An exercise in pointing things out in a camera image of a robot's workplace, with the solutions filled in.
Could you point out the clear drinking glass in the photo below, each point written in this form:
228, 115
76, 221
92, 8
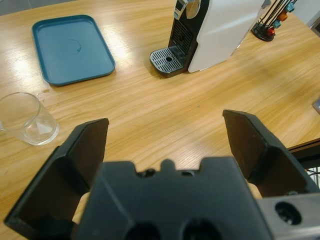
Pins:
37, 130

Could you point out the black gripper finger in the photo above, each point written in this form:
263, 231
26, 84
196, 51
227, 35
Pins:
50, 180
265, 162

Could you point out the black capsule holder with rods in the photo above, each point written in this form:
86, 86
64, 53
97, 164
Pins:
260, 33

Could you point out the teal plastic tray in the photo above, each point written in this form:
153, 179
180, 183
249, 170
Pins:
72, 50

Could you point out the teal coffee capsule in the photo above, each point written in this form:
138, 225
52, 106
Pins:
290, 7
277, 23

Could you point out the grey mount with dark post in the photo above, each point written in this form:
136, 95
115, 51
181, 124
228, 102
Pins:
316, 105

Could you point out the white capsule coffee machine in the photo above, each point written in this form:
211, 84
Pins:
220, 30

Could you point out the red coffee capsule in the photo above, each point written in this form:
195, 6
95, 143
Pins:
271, 31

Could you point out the orange coffee capsule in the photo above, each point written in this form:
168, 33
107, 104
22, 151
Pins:
283, 16

